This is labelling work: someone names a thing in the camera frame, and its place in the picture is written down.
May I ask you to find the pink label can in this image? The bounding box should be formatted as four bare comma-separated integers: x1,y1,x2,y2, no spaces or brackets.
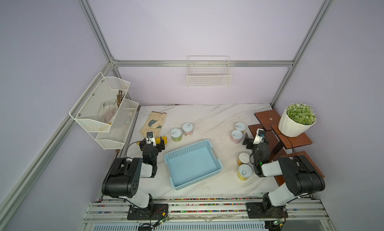
182,123,194,136
231,130,243,144

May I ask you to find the yellow label can front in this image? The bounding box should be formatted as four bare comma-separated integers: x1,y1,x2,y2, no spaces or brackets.
237,164,253,181

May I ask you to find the green label can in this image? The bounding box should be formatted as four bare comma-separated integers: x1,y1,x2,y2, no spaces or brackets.
171,128,183,142

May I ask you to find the light blue plastic basket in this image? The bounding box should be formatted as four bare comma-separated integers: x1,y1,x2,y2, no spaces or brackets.
164,140,223,191

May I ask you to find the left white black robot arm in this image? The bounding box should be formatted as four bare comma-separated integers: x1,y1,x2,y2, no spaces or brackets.
102,137,167,212

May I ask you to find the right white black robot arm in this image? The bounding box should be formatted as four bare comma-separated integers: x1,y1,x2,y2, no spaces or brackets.
243,133,326,212

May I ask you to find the yellow plastic scoop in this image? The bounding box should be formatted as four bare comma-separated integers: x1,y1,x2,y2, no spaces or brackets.
138,136,168,145

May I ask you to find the orange label can front right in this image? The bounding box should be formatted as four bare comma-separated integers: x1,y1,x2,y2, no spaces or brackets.
237,152,250,166

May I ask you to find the orange label can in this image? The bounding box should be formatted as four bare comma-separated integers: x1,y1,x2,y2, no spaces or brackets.
237,152,250,166
235,122,247,133

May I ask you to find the brown wooden stepped shelf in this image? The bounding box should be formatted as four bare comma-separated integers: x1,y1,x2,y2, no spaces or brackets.
249,110,323,178

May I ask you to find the orange label can back right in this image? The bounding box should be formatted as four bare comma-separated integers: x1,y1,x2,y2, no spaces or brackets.
235,122,247,133

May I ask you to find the white pot green plant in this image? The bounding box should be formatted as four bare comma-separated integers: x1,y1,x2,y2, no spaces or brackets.
278,103,317,138

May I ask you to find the clear glass item in rack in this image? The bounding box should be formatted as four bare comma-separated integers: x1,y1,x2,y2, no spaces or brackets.
98,99,118,124

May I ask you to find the white two-tier mesh rack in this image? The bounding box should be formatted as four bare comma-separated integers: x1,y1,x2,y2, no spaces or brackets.
69,73,139,150

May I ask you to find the brown dried twig in rack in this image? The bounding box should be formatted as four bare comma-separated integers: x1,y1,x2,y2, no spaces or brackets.
117,90,124,108

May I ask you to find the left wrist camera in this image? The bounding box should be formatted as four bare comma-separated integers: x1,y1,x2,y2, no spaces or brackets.
146,131,156,146

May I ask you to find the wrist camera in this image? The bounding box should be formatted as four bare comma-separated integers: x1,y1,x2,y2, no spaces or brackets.
253,128,266,145
146,131,156,146

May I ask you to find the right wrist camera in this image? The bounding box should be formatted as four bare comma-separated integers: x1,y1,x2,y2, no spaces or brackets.
253,128,266,145

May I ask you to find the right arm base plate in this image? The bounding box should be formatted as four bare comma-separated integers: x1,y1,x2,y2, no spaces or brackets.
246,203,288,219

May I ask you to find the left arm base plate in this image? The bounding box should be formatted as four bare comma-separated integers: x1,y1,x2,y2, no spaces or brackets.
127,203,169,221

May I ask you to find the aluminium frame rail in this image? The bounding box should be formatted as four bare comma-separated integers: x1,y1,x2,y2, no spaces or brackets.
114,60,294,67

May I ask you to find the white wire wall basket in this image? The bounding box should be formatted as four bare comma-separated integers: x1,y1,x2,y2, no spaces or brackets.
187,56,232,87

